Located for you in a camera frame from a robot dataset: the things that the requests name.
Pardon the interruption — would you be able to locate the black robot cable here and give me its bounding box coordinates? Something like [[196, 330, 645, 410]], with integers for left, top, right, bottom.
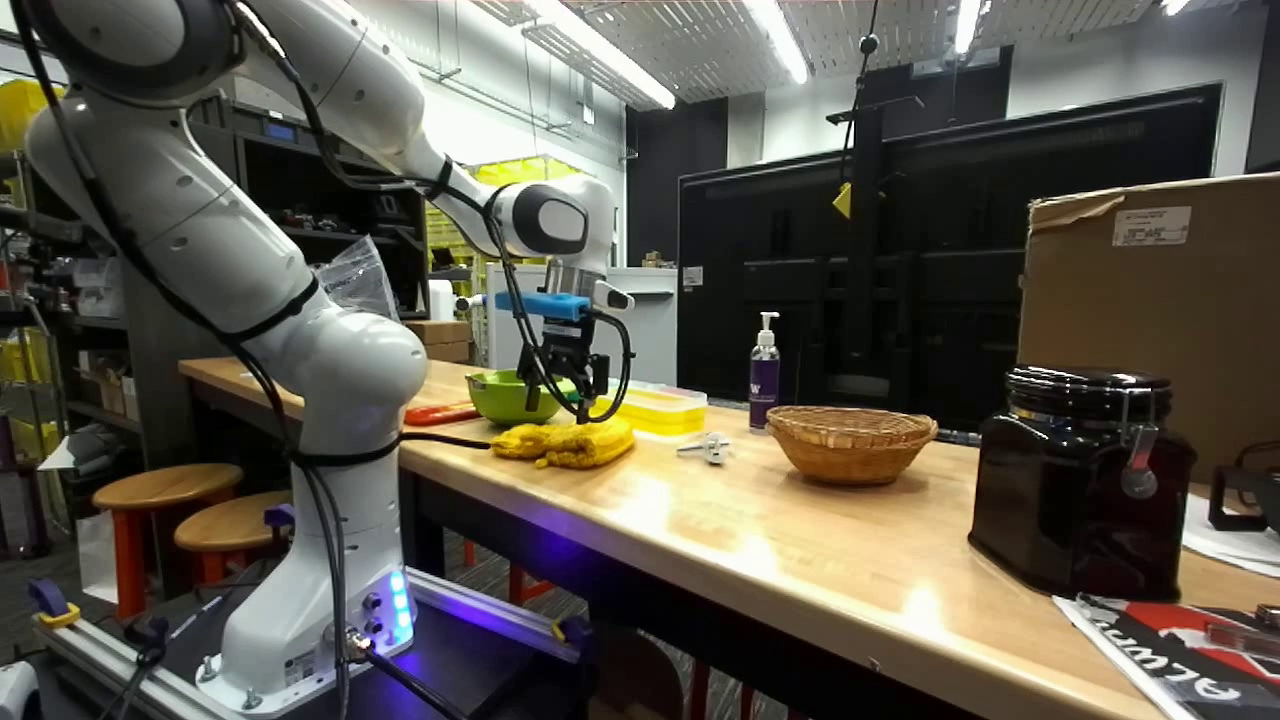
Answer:
[[8, 0, 364, 720]]

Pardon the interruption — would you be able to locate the yellow translucent container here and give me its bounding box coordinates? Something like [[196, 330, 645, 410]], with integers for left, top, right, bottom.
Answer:
[[593, 382, 709, 435]]

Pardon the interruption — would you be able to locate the green plastic bowl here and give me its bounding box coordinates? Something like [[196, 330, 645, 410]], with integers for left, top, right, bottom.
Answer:
[[468, 366, 575, 428]]

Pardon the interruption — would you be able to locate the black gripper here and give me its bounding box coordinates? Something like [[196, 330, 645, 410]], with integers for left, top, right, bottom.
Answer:
[[521, 321, 609, 420]]

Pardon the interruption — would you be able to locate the large cardboard box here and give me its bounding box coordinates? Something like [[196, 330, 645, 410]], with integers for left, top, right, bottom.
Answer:
[[1016, 170, 1280, 481]]

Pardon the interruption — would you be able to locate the round wooden stool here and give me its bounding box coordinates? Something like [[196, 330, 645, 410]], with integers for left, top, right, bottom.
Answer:
[[173, 493, 291, 588], [91, 462, 245, 618]]

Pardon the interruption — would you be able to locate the black glass jar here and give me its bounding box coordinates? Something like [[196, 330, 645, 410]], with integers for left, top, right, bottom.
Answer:
[[967, 363, 1196, 601]]

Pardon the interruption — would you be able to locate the red black magazine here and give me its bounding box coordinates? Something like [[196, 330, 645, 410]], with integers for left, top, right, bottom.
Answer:
[[1057, 594, 1280, 720]]

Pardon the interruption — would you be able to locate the small clear plastic piece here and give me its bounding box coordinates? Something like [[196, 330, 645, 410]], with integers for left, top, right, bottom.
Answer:
[[676, 435, 733, 468]]

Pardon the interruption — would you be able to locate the purple soap pump bottle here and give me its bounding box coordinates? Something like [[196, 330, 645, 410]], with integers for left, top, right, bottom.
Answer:
[[749, 312, 779, 428]]

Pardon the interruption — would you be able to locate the yellow knitted cloth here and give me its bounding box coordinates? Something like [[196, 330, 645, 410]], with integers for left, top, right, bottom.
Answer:
[[493, 420, 634, 468]]

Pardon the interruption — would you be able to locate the grey cabinet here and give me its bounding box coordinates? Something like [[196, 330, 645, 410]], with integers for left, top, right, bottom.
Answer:
[[484, 266, 676, 382]]

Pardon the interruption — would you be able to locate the dark storage shelf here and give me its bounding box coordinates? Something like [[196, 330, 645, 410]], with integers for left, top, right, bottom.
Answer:
[[29, 99, 424, 462]]

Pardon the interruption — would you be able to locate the woven wicker basket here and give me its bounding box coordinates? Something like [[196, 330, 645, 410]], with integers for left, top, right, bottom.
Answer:
[[767, 404, 934, 483]]

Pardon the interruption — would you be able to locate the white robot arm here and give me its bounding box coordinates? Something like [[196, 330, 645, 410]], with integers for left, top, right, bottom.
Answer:
[[8, 0, 610, 715]]

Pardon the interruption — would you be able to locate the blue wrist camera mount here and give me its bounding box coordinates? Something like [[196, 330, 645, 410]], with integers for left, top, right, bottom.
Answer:
[[493, 290, 593, 321]]

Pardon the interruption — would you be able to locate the red flat lid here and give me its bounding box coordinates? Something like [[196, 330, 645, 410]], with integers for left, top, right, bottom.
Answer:
[[402, 404, 478, 428]]

